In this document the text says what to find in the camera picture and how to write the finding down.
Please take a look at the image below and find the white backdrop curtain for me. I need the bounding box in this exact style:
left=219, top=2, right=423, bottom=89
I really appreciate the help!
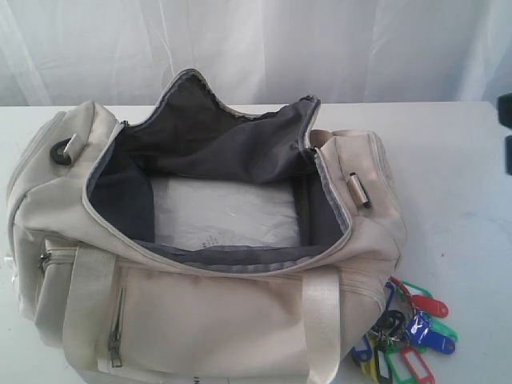
left=1, top=1, right=511, bottom=106

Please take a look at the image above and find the cream white duffel bag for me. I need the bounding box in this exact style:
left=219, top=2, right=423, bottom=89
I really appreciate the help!
left=6, top=69, right=406, bottom=383

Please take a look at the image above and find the bunch of colourful key tags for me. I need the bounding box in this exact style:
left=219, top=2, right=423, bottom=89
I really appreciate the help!
left=350, top=277, right=459, bottom=384

